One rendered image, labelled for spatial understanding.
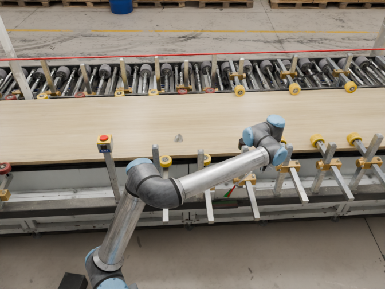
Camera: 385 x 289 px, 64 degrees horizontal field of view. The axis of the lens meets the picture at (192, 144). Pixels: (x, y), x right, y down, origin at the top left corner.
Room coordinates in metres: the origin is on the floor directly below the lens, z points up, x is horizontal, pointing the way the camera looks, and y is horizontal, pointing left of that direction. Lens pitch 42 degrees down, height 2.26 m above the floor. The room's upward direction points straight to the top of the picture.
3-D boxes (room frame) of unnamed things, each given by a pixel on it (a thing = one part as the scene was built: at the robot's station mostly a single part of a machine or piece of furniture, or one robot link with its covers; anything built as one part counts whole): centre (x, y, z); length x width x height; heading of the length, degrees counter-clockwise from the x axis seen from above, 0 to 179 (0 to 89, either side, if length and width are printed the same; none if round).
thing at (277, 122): (1.19, -0.40, 1.31); 0.10 x 0.09 x 0.12; 119
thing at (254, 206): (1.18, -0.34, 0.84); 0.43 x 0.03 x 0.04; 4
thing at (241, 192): (1.24, -0.27, 0.75); 0.26 x 0.01 x 0.10; 94
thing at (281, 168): (1.28, -0.57, 0.95); 0.13 x 0.06 x 0.05; 94
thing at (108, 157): (1.22, 0.46, 0.93); 0.05 x 0.05 x 0.45; 4
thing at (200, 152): (1.25, -0.05, 0.87); 0.03 x 0.03 x 0.48; 4
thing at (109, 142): (1.22, 0.46, 1.18); 0.07 x 0.07 x 0.08; 4
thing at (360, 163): (1.31, -1.07, 0.95); 0.13 x 0.06 x 0.05; 94
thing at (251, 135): (1.13, -0.31, 1.32); 0.12 x 0.12 x 0.09; 29
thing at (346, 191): (1.28, -0.84, 0.95); 0.50 x 0.04 x 0.04; 4
